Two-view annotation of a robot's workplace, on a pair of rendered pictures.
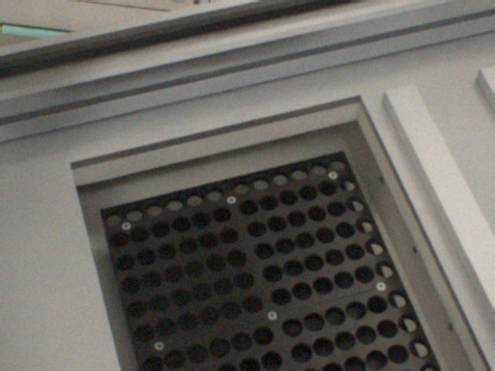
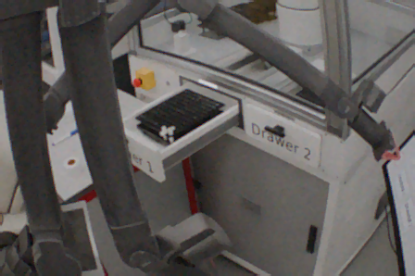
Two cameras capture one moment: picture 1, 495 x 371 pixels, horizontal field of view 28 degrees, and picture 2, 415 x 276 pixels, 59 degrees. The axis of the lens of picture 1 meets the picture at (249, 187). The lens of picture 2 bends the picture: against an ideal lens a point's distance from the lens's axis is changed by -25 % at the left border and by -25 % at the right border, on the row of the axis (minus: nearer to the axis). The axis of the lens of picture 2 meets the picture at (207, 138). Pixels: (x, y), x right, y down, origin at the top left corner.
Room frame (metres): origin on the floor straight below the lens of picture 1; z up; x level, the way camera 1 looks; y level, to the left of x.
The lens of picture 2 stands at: (1.13, 1.01, 1.66)
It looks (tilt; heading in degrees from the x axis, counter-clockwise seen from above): 34 degrees down; 247
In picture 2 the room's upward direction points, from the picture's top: 7 degrees counter-clockwise
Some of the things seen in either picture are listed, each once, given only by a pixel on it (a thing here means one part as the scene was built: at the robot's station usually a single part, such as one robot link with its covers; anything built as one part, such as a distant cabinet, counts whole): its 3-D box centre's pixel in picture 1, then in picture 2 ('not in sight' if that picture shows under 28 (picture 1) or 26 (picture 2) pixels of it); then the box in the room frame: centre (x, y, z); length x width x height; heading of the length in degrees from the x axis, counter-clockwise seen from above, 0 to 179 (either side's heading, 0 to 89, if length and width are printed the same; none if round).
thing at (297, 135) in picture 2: not in sight; (282, 135); (0.48, 0.04, 0.87); 0.29 x 0.02 x 0.11; 107
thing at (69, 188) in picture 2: not in sight; (105, 203); (0.98, -0.56, 0.38); 0.62 x 0.58 x 0.76; 107
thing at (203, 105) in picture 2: not in sight; (180, 119); (0.69, -0.22, 0.87); 0.22 x 0.18 x 0.06; 17
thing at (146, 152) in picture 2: not in sight; (130, 147); (0.88, -0.16, 0.87); 0.29 x 0.02 x 0.11; 107
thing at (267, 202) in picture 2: not in sight; (303, 155); (0.10, -0.35, 0.40); 1.03 x 0.95 x 0.80; 107
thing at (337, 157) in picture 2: not in sight; (299, 59); (0.10, -0.36, 0.87); 1.02 x 0.95 x 0.14; 107
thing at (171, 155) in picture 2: not in sight; (182, 119); (0.68, -0.23, 0.86); 0.40 x 0.26 x 0.06; 17
